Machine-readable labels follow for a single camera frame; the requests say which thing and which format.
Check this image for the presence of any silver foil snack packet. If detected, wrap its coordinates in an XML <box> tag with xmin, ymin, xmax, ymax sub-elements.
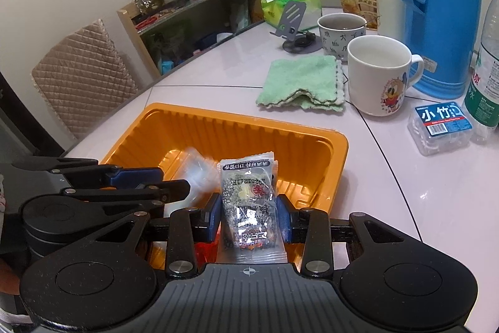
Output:
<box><xmin>163</xmin><ymin>147</ymin><xmax>220</xmax><ymax>217</ymax></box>

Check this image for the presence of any grey clear nut packet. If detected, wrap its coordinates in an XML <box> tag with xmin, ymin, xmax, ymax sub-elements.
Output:
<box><xmin>217</xmin><ymin>151</ymin><xmax>288</xmax><ymax>265</ymax></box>

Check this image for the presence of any orange plastic tray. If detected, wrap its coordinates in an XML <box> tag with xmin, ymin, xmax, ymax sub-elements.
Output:
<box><xmin>99</xmin><ymin>102</ymin><xmax>350</xmax><ymax>272</ymax></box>

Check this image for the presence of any beige quilted chair far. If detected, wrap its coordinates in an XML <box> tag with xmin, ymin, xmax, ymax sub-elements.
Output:
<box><xmin>31</xmin><ymin>18</ymin><xmax>139</xmax><ymax>140</ymax></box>

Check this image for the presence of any round white dining table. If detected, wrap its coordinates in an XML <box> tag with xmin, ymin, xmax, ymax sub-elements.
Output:
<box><xmin>68</xmin><ymin>24</ymin><xmax>498</xmax><ymax>332</ymax></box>

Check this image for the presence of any green folded cloth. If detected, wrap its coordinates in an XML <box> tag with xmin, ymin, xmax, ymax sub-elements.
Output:
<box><xmin>256</xmin><ymin>55</ymin><xmax>345</xmax><ymax>112</ymax></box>

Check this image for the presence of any wooden shelf unit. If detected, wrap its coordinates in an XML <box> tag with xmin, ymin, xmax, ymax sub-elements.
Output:
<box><xmin>117</xmin><ymin>0</ymin><xmax>264</xmax><ymax>80</ymax></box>

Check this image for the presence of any clear toothpick box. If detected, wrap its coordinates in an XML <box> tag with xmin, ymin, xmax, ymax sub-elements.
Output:
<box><xmin>408</xmin><ymin>101</ymin><xmax>473</xmax><ymax>156</ymax></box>

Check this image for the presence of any grey patterned mug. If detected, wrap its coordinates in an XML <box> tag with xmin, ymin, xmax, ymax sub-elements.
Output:
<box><xmin>317</xmin><ymin>13</ymin><xmax>367</xmax><ymax>62</ymax></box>

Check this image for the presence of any grey phone stand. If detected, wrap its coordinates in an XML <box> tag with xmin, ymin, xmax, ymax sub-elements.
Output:
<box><xmin>272</xmin><ymin>1</ymin><xmax>322</xmax><ymax>55</ymax></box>

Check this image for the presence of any clear water bottle green cap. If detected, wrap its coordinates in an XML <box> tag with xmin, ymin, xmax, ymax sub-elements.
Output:
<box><xmin>463</xmin><ymin>0</ymin><xmax>499</xmax><ymax>144</ymax></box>

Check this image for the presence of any green tissue box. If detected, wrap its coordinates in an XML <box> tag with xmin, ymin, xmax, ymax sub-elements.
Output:
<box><xmin>254</xmin><ymin>0</ymin><xmax>322</xmax><ymax>32</ymax></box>

